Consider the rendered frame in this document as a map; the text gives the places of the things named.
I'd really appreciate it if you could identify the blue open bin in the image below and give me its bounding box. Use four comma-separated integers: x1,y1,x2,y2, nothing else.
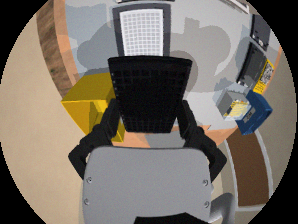
235,89,273,135

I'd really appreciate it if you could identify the grey bench mat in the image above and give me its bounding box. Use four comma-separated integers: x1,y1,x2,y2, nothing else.
65,0,280,130

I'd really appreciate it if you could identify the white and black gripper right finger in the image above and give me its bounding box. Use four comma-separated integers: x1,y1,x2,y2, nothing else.
177,100,227,183

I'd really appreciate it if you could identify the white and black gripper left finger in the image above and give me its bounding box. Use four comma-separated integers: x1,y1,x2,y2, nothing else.
68,98,121,180

